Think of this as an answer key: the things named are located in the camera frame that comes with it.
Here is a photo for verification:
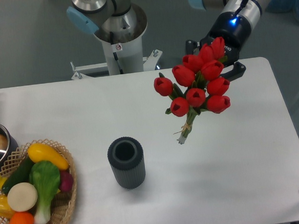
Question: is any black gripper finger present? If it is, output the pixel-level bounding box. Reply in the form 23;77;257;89
220;61;246;82
185;39;200;55

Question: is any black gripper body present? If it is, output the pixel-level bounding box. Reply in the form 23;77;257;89
200;12;251;66

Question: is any red tulip bouquet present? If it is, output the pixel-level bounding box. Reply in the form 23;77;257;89
154;37;230;145

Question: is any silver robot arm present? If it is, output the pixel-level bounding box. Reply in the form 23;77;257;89
67;0;271;81

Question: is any dark grey ribbed vase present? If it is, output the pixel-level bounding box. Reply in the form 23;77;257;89
107;137;146;189

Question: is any red radish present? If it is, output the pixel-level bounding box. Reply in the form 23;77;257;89
59;171;74;192

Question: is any yellow squash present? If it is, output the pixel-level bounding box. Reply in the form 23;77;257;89
27;143;69;170

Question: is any green bok choy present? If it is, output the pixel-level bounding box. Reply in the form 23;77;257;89
29;160;60;224

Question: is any woven wicker basket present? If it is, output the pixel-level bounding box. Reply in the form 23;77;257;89
0;139;77;224

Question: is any dark green cucumber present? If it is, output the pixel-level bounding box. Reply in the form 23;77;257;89
2;156;34;195

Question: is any white round onion slice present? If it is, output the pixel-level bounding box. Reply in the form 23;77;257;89
7;182;38;212

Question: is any yellow bell pepper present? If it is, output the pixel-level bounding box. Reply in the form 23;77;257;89
0;194;15;219

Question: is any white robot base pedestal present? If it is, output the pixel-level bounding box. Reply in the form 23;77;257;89
71;34;163;80

